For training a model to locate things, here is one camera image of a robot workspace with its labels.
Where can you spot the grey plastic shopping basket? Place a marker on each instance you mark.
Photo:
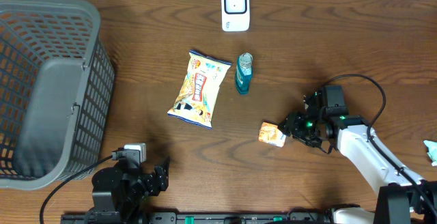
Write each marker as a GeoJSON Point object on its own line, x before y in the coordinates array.
{"type": "Point", "coordinates": [56, 87]}

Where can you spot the orange Kleenex tissue pack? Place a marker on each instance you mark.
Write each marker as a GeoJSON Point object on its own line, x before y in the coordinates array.
{"type": "Point", "coordinates": [270, 134]}

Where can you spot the teal mouthwash bottle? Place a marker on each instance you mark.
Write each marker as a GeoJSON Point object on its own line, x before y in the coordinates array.
{"type": "Point", "coordinates": [244, 73]}

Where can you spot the white barcode scanner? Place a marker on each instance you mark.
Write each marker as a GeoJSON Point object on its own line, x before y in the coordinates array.
{"type": "Point", "coordinates": [235, 15]}

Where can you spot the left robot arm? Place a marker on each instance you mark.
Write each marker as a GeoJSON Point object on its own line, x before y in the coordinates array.
{"type": "Point", "coordinates": [119, 191]}

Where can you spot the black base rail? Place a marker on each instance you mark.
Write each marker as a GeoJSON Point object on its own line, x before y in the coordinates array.
{"type": "Point", "coordinates": [299, 216]}

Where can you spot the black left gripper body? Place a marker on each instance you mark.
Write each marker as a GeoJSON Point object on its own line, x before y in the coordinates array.
{"type": "Point", "coordinates": [147, 182]}

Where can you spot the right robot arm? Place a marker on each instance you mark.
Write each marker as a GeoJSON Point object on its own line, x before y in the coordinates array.
{"type": "Point", "coordinates": [400, 190]}

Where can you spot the snack bag with red label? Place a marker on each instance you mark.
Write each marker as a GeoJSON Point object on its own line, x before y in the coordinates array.
{"type": "Point", "coordinates": [196, 100]}

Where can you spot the mint green wet wipes pack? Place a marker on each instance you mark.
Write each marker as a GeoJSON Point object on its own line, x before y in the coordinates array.
{"type": "Point", "coordinates": [431, 151]}

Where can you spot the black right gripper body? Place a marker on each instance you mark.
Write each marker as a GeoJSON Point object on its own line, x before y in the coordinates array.
{"type": "Point", "coordinates": [308, 130]}

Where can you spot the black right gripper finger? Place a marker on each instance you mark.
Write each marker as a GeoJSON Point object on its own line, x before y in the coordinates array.
{"type": "Point", "coordinates": [289, 125]}
{"type": "Point", "coordinates": [313, 102]}

